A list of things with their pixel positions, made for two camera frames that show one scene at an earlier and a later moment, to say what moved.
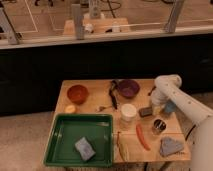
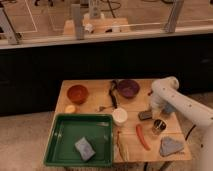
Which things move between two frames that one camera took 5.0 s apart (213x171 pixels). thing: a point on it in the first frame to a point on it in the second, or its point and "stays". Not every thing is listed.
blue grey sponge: [84, 148] stays
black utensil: [112, 91] stays
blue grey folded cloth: [169, 147] stays
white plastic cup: [128, 112] to [120, 116]
